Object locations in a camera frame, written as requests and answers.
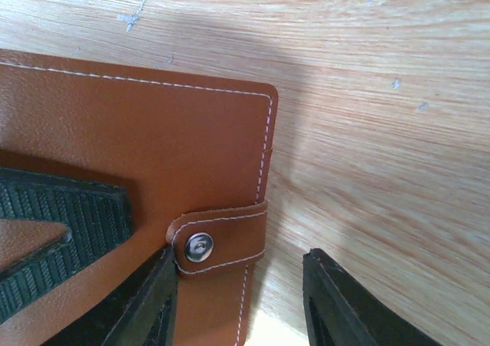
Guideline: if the brown leather card holder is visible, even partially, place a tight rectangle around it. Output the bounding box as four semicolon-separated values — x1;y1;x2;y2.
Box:
1;50;278;345

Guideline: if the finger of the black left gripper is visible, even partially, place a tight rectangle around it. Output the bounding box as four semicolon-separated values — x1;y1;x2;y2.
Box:
1;168;133;322

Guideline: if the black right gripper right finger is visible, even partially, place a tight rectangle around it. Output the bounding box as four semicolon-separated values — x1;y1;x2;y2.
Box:
302;248;440;346

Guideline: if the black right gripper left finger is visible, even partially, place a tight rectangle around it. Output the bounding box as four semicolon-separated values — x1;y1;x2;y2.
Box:
103;247;178;345

